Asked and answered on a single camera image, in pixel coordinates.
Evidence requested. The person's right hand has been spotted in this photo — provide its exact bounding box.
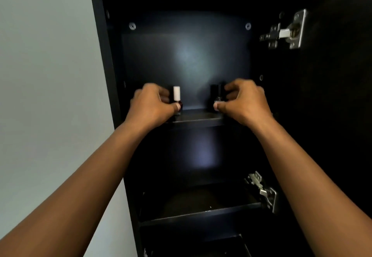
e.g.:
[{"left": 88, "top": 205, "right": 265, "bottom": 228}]
[{"left": 213, "top": 79, "right": 275, "bottom": 128}]

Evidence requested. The person's left hand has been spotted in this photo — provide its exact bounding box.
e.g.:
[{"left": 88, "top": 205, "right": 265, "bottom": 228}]
[{"left": 124, "top": 83, "right": 181, "bottom": 129}]

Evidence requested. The black-capped dark nail polish bottle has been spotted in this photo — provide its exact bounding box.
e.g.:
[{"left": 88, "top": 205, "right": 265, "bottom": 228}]
[{"left": 210, "top": 84, "right": 227, "bottom": 112}]

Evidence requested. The white-capped dark nail polish bottle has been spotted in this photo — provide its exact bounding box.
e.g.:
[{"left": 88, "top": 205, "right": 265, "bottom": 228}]
[{"left": 173, "top": 86, "right": 183, "bottom": 116}]

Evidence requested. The person's right forearm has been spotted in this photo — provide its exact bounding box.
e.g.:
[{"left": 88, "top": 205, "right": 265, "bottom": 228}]
[{"left": 250, "top": 118, "right": 372, "bottom": 257}]

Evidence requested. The person's left forearm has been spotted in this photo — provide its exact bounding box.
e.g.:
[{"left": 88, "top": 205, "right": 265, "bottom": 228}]
[{"left": 0, "top": 119, "right": 149, "bottom": 257}]

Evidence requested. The black cabinet shelf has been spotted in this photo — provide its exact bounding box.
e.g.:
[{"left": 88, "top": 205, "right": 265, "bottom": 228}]
[
  {"left": 166, "top": 108, "right": 233, "bottom": 127},
  {"left": 139, "top": 183, "right": 263, "bottom": 227}
]

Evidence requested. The small silver door hinge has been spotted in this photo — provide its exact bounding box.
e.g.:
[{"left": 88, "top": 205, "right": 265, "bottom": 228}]
[{"left": 244, "top": 171, "right": 277, "bottom": 214}]

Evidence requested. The large silver door hinge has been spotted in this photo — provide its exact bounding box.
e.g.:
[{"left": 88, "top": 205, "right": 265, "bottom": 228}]
[{"left": 259, "top": 9, "right": 307, "bottom": 50}]

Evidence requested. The black cabinet door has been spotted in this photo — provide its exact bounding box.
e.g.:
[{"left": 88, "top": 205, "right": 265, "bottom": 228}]
[{"left": 269, "top": 0, "right": 372, "bottom": 257}]

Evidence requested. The black wall cabinet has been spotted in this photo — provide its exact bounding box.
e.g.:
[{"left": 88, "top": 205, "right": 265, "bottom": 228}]
[{"left": 82, "top": 0, "right": 319, "bottom": 257}]

